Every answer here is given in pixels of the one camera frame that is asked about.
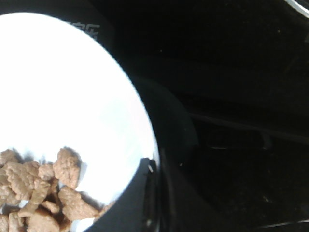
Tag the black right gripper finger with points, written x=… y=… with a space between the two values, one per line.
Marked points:
x=138 y=208

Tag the brown meat pieces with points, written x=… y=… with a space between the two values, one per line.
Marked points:
x=38 y=197

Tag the light blue plate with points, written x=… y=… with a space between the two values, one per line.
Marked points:
x=59 y=88

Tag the black glass cooktop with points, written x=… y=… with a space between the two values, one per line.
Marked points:
x=226 y=84

